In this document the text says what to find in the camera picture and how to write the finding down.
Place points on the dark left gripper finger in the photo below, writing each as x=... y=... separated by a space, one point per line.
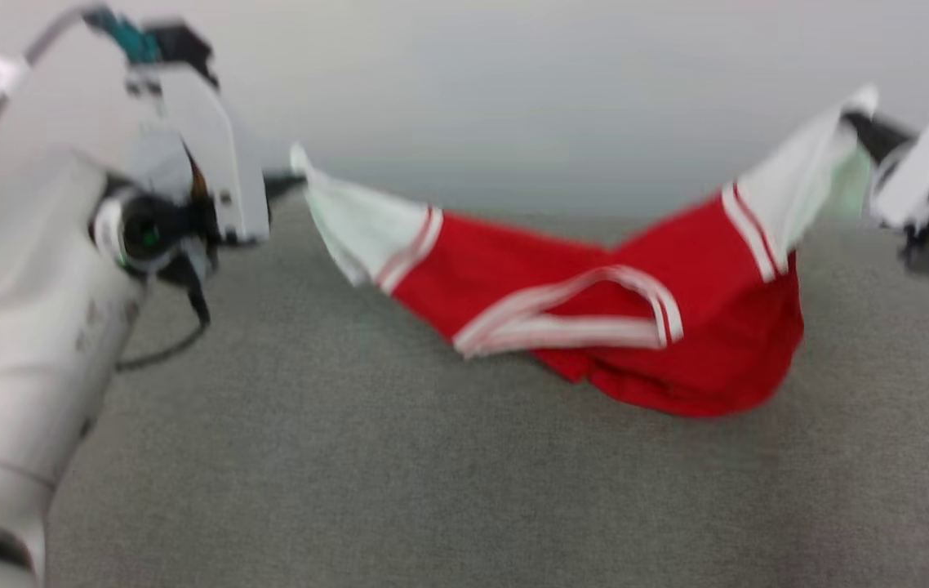
x=285 y=186

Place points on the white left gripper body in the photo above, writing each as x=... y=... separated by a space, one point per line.
x=211 y=163

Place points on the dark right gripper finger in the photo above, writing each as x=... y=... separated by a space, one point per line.
x=881 y=135

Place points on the red white baseball shirt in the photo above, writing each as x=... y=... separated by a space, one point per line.
x=677 y=327

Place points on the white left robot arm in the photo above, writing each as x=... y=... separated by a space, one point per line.
x=15 y=343

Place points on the black wrist camera teal connector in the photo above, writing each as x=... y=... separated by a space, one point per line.
x=179 y=49

